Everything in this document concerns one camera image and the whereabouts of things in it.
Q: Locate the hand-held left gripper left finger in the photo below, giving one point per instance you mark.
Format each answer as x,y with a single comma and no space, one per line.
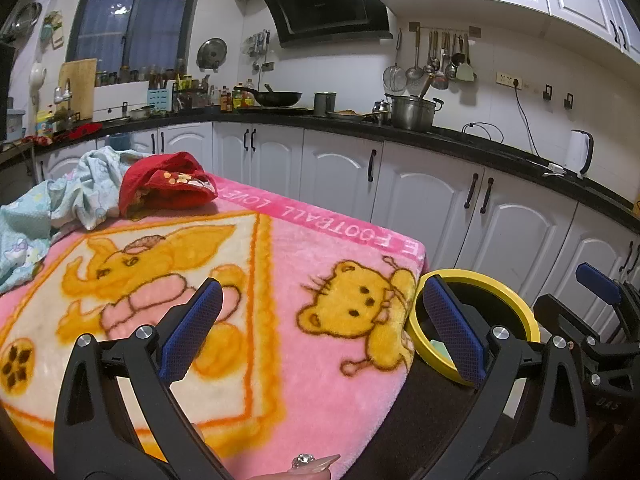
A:
192,330

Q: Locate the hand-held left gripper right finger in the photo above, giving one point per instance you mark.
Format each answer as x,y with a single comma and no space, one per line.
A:
455,330

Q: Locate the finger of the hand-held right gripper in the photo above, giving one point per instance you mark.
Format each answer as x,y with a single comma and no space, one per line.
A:
560,317
597,282

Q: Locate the green bow-shaped sponge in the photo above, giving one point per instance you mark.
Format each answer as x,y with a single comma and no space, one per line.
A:
439,350

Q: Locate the yellow-rimmed black bin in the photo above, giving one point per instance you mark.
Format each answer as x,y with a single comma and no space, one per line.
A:
480,280

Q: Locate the person's left hand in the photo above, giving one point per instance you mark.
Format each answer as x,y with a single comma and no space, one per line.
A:
300,475

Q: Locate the white charger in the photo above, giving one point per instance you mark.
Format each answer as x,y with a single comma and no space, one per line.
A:
556,170

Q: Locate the white electric kettle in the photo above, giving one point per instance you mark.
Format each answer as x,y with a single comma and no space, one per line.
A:
576,152

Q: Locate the pink printed blanket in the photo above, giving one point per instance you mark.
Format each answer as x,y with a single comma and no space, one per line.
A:
300,240

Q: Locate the red embroidered cloth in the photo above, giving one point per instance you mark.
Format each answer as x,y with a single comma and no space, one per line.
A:
150,175

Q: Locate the black countertop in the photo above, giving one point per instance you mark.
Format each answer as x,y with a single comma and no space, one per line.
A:
500,150

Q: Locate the light blue cloth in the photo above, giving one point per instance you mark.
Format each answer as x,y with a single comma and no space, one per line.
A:
95,180

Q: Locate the white lower cabinets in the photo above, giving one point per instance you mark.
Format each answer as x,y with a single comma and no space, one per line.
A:
340,170

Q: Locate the steel stockpot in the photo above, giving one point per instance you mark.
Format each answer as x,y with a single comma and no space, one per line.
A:
412,115

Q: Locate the red dishcloth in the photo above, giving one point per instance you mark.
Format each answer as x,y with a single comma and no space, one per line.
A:
82,132

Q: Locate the blue knife rack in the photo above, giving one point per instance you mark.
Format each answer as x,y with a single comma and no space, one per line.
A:
161,99

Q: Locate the small steel kettle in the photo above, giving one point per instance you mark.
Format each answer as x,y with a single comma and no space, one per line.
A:
381,107

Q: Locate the group of seasoning bottles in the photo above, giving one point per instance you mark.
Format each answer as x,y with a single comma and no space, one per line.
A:
225,97

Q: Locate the black wok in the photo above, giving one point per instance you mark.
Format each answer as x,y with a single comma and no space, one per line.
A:
280,98

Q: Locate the row of glass jars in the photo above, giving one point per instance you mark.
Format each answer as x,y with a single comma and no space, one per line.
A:
145,75

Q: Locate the steel mug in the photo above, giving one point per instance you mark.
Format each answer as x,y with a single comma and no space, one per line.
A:
324,105

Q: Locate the row of hanging kitchen utensils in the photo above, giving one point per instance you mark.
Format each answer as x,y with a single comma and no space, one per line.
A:
440,65

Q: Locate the wooden cutting board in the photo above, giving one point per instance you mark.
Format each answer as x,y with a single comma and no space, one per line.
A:
77,87

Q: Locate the light blue plastic container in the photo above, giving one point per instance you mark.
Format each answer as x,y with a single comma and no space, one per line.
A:
15,125

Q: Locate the steel pot lid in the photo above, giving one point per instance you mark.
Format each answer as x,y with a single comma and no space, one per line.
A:
211,53

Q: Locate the white hanging scoop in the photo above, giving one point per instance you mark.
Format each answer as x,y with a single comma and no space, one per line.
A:
37,80

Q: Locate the dark framed window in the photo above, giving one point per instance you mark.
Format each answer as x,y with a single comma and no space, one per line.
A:
135,25

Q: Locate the hanging dish brushes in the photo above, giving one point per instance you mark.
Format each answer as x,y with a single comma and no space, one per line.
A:
54,30

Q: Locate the black range hood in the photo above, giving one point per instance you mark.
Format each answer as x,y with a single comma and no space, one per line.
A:
325,5

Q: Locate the hanging steel bowl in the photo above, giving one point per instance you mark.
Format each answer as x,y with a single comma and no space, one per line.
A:
25,20

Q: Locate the black wall hook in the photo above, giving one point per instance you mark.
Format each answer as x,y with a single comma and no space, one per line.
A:
568,101
548,92

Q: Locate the wall socket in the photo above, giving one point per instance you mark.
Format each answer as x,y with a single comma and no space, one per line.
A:
507,80

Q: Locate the wall knife holder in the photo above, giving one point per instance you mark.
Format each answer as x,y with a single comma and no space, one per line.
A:
259,47

